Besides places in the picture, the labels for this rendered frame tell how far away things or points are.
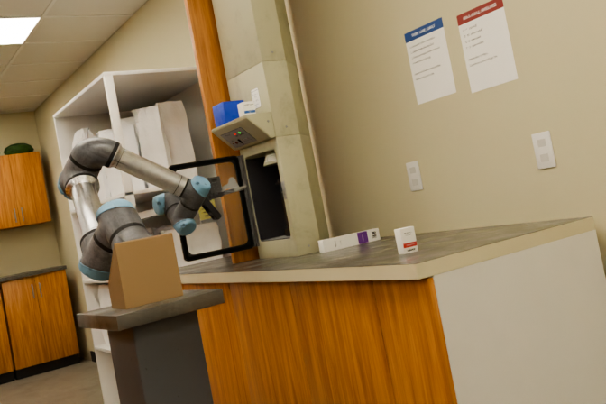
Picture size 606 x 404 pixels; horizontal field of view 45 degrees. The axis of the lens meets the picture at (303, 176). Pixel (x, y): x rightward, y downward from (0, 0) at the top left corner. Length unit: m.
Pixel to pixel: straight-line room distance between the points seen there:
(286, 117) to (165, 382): 1.22
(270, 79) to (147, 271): 1.08
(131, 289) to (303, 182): 1.02
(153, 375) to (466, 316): 0.85
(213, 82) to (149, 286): 1.31
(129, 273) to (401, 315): 0.75
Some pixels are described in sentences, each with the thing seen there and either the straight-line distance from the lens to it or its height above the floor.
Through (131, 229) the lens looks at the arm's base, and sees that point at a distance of 2.19.
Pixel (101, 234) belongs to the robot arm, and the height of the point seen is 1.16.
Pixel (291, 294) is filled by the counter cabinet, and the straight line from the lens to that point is 2.41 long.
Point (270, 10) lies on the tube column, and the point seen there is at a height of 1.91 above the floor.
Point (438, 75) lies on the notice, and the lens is 2.73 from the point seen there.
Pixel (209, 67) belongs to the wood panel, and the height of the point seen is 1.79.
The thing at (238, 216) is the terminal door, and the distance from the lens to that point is 3.09.
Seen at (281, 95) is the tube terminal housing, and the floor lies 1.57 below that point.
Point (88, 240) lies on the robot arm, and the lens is 2.36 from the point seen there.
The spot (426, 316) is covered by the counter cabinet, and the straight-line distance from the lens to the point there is 1.89.
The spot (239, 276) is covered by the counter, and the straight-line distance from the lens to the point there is 2.64.
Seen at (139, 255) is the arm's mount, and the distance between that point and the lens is 2.11.
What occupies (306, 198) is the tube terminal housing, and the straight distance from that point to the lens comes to 2.88.
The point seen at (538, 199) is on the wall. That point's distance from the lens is 2.48.
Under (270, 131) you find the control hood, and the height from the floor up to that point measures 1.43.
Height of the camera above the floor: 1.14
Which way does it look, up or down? 2 degrees up
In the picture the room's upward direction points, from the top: 11 degrees counter-clockwise
